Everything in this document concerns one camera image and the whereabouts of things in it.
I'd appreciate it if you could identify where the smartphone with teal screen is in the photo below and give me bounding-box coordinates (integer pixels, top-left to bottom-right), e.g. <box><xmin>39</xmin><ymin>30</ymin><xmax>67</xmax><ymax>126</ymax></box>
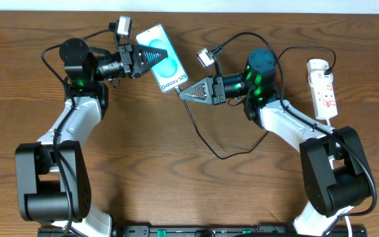
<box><xmin>136</xmin><ymin>24</ymin><xmax>189</xmax><ymax>92</ymax></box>

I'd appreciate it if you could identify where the black charging cable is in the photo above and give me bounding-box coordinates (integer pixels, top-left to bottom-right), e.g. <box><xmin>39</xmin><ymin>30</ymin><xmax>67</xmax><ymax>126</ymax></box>
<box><xmin>174</xmin><ymin>45</ymin><xmax>337</xmax><ymax>160</ymax></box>

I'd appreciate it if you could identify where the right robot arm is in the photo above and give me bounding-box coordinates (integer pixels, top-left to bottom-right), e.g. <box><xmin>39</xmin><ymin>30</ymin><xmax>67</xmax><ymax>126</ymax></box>
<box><xmin>178</xmin><ymin>48</ymin><xmax>377</xmax><ymax>236</ymax></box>

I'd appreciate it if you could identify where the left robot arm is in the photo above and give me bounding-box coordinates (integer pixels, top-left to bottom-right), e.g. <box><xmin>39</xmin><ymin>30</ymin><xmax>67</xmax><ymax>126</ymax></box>
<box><xmin>14</xmin><ymin>38</ymin><xmax>168</xmax><ymax>236</ymax></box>

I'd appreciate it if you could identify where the white charger plug adapter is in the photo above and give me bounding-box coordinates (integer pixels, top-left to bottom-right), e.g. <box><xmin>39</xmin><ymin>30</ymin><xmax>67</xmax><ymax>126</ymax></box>
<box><xmin>307</xmin><ymin>59</ymin><xmax>334</xmax><ymax>86</ymax></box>

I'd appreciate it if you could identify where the white power strip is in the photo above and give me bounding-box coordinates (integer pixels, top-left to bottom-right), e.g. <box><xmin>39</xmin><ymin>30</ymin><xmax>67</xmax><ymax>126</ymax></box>
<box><xmin>308</xmin><ymin>70</ymin><xmax>338</xmax><ymax>120</ymax></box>

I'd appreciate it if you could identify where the white power strip cord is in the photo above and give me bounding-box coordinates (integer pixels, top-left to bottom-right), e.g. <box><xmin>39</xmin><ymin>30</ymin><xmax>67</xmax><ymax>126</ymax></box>
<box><xmin>325</xmin><ymin>118</ymin><xmax>353</xmax><ymax>237</ymax></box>

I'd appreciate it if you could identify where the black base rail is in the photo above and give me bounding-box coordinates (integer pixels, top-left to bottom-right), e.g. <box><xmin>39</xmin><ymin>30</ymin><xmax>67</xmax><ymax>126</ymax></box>
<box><xmin>37</xmin><ymin>225</ymin><xmax>368</xmax><ymax>237</ymax></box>

